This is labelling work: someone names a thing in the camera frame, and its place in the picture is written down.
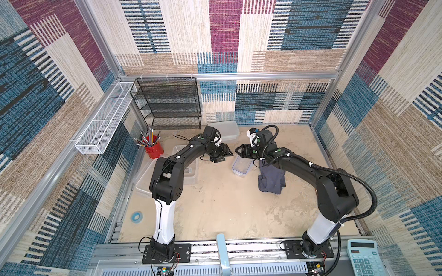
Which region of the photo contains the small blue-rimmed lunch box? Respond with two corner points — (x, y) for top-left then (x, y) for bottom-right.
(232, 155), (253, 177)

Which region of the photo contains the lidded green-tinted lunch box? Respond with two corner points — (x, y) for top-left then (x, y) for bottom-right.
(208, 121), (240, 143)

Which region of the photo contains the dark blue cloth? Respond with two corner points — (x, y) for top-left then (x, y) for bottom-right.
(258, 165), (286, 194)

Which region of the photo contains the large clear plastic lunch box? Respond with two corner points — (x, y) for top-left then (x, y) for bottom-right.
(172, 145), (199, 185)

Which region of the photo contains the clear lunch box lid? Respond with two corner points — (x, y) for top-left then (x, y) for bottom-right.
(134, 159), (158, 197)

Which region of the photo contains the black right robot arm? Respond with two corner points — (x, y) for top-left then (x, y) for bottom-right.
(236, 127), (359, 258)

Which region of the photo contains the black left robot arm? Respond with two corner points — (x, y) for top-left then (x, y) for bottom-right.
(149, 135), (233, 259)

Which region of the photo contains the red pen cup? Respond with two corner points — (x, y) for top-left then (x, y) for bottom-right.
(145, 135), (164, 159)

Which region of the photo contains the black mesh shelf rack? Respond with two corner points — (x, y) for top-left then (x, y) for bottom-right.
(131, 77), (202, 130)

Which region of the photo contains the blue tape roll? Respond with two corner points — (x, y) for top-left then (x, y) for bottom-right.
(130, 211), (143, 224)

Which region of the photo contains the light blue calculator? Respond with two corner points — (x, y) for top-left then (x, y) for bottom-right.
(347, 239), (387, 276)

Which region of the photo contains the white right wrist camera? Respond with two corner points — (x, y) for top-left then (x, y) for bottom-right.
(246, 128), (259, 147)

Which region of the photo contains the black corrugated cable conduit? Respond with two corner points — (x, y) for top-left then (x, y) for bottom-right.
(253, 124), (378, 276)

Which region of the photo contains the light blue rail clamp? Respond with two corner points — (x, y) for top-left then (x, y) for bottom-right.
(216, 233), (232, 276)

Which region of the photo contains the aluminium front rail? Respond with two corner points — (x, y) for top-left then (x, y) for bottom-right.
(86, 236), (377, 276)

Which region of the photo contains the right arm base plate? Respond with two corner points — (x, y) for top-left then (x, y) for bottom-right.
(280, 240), (335, 259)

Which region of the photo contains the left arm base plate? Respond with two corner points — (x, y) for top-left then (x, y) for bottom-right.
(142, 243), (192, 265)

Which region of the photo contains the white mesh wall basket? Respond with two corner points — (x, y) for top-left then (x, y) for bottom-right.
(75, 82), (132, 155)

